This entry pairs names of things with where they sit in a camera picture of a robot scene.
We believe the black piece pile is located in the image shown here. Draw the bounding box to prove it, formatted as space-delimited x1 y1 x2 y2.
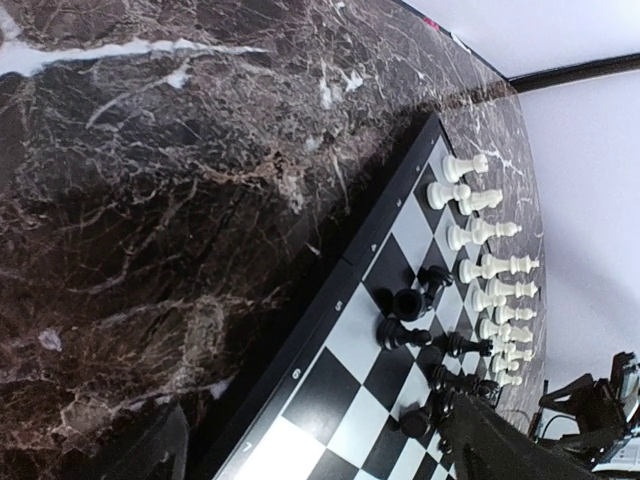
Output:
376 265 500 439

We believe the white bishop f-file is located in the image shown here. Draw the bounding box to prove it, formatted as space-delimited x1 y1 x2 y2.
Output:
470 218 522 245

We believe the white rook h-file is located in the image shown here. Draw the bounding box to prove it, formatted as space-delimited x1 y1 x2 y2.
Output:
442 154 489 183

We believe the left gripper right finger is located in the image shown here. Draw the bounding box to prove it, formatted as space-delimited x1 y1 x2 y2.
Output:
439 393 595 480

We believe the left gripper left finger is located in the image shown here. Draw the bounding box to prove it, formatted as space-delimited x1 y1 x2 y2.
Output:
107 402 189 479

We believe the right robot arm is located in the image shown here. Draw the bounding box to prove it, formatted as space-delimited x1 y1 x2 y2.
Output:
528 352 639 479

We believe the white king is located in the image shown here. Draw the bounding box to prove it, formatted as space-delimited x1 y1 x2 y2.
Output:
481 254 540 279

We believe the white knight g-file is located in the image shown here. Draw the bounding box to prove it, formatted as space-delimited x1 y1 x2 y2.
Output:
458 189 503 216

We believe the right black frame post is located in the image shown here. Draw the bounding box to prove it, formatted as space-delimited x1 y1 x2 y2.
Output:
508 53 640 93

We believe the black white chessboard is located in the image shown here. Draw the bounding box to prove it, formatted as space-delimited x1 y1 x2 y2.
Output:
196 116 486 479

